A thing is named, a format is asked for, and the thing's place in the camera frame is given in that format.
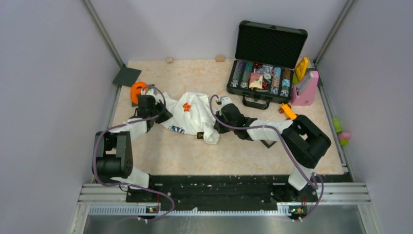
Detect white t-shirt garment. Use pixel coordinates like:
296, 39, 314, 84
161, 92, 220, 144

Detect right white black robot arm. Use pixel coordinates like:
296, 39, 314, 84
211, 95, 332, 201

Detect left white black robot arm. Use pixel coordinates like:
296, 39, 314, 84
92, 86, 172, 202

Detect dark grey lego baseplate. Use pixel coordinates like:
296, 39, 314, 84
112, 66, 142, 87

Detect yellow orange toy piece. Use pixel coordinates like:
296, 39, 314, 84
278, 103, 298, 120

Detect small wooden block right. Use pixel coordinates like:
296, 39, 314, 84
215, 55, 226, 62

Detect black open poker chip case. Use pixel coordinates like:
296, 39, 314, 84
226, 20, 308, 110

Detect pink box with grey lid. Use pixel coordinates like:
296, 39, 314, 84
291, 70, 319, 106

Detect yellow toy block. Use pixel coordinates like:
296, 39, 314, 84
295, 57, 309, 81

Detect green pink toy bricks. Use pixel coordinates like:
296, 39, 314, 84
332, 117, 352, 146

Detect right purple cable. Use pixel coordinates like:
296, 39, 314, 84
209, 94, 324, 221

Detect purple cable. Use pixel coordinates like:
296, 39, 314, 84
209, 94, 324, 221
92, 85, 175, 223

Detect black empty display frame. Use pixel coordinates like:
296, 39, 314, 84
260, 140, 277, 149

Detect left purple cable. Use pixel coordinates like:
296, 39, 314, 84
92, 85, 175, 223

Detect black mounting base plate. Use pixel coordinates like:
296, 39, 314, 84
126, 175, 317, 212

